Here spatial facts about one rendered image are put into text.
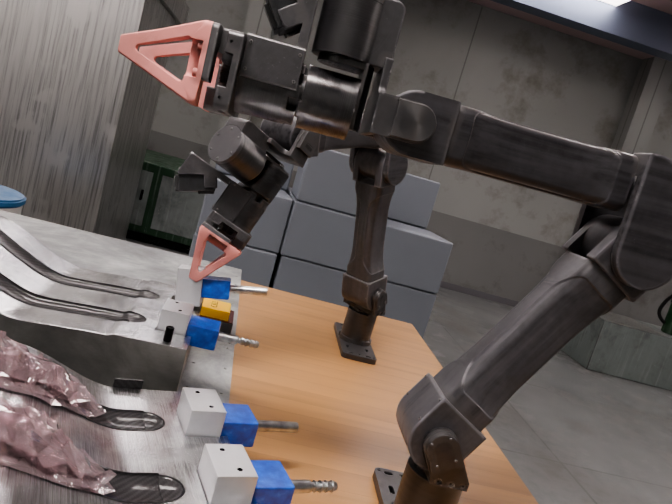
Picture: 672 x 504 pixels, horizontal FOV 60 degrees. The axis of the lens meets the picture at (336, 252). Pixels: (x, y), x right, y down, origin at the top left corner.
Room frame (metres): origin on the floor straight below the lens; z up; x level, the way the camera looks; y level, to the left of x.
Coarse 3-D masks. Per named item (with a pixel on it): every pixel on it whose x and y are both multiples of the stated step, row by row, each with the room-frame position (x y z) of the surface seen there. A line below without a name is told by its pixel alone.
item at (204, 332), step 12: (168, 300) 0.73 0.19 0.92; (168, 312) 0.69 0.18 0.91; (180, 312) 0.70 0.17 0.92; (192, 312) 0.74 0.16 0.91; (168, 324) 0.69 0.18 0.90; (180, 324) 0.70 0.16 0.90; (192, 324) 0.70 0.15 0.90; (204, 324) 0.72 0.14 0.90; (216, 324) 0.73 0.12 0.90; (192, 336) 0.70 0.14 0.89; (204, 336) 0.71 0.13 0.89; (216, 336) 0.71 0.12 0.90; (228, 336) 0.73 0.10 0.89; (204, 348) 0.71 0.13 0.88
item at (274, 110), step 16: (240, 32) 0.49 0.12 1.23; (240, 48) 0.48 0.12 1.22; (224, 64) 0.53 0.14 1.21; (240, 64) 0.50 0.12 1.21; (304, 64) 0.53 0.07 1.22; (224, 80) 0.52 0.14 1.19; (240, 80) 0.51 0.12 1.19; (224, 96) 0.48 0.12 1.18; (240, 96) 0.51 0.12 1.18; (256, 96) 0.51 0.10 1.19; (272, 96) 0.51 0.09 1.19; (288, 96) 0.51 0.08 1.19; (224, 112) 0.51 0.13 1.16; (240, 112) 0.53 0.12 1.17; (256, 112) 0.52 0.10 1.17; (272, 112) 0.52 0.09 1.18; (288, 112) 0.52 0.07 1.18
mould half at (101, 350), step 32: (0, 224) 0.81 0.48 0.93; (0, 256) 0.73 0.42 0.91; (32, 288) 0.72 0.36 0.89; (64, 288) 0.76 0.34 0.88; (160, 288) 0.86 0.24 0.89; (0, 320) 0.62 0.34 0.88; (32, 320) 0.63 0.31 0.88; (64, 320) 0.65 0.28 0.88; (96, 320) 0.67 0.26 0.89; (64, 352) 0.63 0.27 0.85; (96, 352) 0.64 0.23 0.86; (128, 352) 0.64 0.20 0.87; (160, 352) 0.65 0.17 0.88; (160, 384) 0.65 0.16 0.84
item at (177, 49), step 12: (144, 48) 0.55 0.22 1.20; (156, 48) 0.55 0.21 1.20; (168, 48) 0.55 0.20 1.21; (180, 48) 0.56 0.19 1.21; (216, 60) 0.56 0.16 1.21; (168, 72) 0.56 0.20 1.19; (216, 72) 0.56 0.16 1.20; (204, 84) 0.56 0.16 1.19; (216, 84) 0.56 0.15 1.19; (204, 96) 0.56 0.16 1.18; (204, 108) 0.52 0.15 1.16
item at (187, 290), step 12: (180, 276) 0.80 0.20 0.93; (216, 276) 0.86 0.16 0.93; (180, 288) 0.80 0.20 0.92; (192, 288) 0.81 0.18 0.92; (204, 288) 0.81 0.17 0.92; (216, 288) 0.82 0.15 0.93; (228, 288) 0.82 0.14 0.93; (240, 288) 0.84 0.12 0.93; (252, 288) 0.84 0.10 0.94; (264, 288) 0.85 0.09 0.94; (180, 300) 0.80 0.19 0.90; (192, 300) 0.80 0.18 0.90
